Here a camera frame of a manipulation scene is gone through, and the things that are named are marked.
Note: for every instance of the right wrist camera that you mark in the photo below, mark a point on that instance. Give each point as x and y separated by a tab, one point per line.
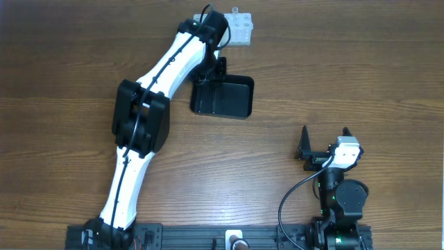
345	152

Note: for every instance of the clear test tube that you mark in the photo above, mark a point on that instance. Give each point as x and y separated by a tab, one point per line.
214	102
235	10
202	102

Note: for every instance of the mounting rail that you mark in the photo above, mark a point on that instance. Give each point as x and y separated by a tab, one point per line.
194	237

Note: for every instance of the black tray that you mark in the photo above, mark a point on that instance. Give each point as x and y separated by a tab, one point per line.
236	100

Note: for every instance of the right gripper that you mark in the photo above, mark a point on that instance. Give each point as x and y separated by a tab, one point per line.
314	159

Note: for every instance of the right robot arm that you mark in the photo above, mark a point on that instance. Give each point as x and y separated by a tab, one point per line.
350	198

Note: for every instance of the white test tube rack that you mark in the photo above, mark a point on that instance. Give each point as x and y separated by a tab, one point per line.
241	31

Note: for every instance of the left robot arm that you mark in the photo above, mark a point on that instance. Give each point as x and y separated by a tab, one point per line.
180	62

